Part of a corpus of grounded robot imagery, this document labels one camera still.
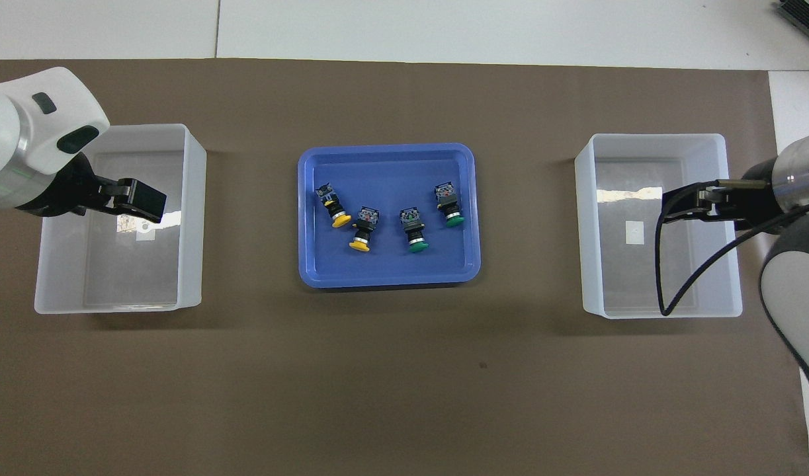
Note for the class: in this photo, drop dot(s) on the brown table mat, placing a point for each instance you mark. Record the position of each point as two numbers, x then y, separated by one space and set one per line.
404 370

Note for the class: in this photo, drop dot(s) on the yellow push button switch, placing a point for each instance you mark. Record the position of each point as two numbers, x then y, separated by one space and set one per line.
335 206
364 228

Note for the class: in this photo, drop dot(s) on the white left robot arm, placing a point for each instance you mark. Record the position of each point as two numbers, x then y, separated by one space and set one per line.
40 125

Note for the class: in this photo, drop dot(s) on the translucent white plastic box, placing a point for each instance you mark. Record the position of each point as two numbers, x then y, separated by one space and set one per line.
616 277
113 284

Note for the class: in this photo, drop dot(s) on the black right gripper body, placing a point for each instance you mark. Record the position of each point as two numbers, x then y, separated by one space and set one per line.
761 195

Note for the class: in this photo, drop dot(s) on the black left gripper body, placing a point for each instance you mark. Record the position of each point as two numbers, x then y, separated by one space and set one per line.
67 192

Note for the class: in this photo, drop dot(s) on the grey ribbed device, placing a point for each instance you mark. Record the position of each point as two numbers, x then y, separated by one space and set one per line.
808 16

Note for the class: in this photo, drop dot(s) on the green push button switch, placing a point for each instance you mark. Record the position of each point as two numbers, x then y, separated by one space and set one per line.
414 231
449 206

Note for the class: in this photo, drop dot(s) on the white paper label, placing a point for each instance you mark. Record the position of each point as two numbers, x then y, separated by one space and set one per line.
635 233
146 235

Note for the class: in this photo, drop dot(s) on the blue plastic tray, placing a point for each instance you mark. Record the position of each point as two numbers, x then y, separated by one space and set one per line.
384 264

